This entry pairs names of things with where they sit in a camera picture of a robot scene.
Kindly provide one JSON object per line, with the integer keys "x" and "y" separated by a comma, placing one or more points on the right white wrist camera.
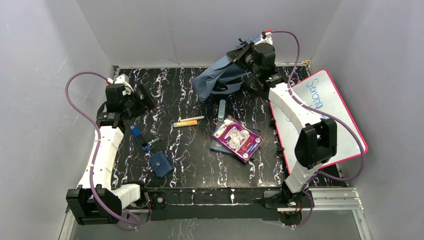
{"x": 265, "y": 37}

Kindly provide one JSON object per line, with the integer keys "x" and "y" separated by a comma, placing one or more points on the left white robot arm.
{"x": 94, "y": 201}

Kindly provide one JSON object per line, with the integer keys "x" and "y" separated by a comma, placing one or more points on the blue student backpack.
{"x": 221, "y": 78}

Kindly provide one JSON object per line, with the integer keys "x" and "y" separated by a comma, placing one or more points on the yellow orange highlighter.
{"x": 185, "y": 123}

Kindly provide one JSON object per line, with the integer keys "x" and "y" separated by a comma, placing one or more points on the dark blue notebook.
{"x": 219, "y": 148}

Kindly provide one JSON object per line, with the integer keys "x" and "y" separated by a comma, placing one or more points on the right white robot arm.
{"x": 316, "y": 136}

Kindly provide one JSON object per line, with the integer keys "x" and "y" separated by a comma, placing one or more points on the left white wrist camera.
{"x": 124, "y": 79}

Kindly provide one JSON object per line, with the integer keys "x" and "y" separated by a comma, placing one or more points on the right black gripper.
{"x": 237, "y": 55}

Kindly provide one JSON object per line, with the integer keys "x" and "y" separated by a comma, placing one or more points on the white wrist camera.
{"x": 265, "y": 37}
{"x": 124, "y": 79}

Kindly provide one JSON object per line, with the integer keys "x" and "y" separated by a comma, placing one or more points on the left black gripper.
{"x": 144, "y": 95}

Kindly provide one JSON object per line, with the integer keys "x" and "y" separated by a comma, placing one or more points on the navy snap wallet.
{"x": 160, "y": 164}

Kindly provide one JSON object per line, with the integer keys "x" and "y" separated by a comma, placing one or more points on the teal eraser case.
{"x": 221, "y": 110}

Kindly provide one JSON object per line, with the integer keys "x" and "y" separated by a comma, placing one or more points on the pink framed whiteboard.
{"x": 309, "y": 102}

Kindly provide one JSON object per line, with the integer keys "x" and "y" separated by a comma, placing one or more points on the white pen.
{"x": 192, "y": 118}

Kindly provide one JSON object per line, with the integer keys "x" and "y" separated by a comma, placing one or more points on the black front rail frame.
{"x": 214, "y": 203}

